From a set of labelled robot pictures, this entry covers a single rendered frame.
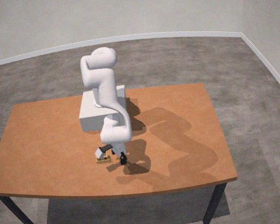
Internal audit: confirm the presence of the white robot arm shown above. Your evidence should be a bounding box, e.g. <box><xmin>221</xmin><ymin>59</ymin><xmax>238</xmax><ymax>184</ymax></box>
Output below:
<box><xmin>80</xmin><ymin>47</ymin><xmax>132</xmax><ymax>159</ymax></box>

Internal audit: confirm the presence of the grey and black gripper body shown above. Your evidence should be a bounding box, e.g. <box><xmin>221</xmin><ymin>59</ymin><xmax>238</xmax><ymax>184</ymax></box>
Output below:
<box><xmin>111</xmin><ymin>143</ymin><xmax>126</xmax><ymax>158</ymax></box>

